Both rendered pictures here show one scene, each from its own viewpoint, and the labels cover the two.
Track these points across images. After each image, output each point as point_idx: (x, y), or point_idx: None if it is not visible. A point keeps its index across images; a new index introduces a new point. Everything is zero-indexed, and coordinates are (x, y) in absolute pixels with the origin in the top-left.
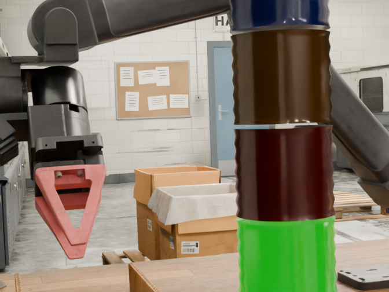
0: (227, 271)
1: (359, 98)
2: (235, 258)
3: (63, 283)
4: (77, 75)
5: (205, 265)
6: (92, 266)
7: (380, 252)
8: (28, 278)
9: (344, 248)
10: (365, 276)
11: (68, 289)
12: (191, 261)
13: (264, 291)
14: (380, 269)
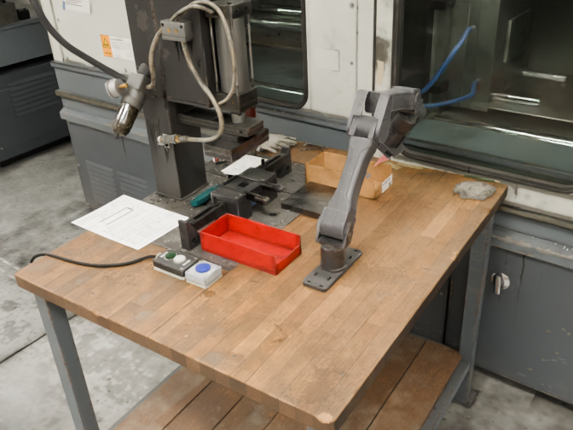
0: (414, 243)
1: (342, 172)
2: (435, 257)
3: (453, 210)
4: (398, 115)
5: (435, 245)
6: (476, 224)
7: (380, 293)
8: (474, 207)
9: (406, 292)
10: (345, 250)
11: (441, 207)
12: (449, 246)
13: None
14: (347, 258)
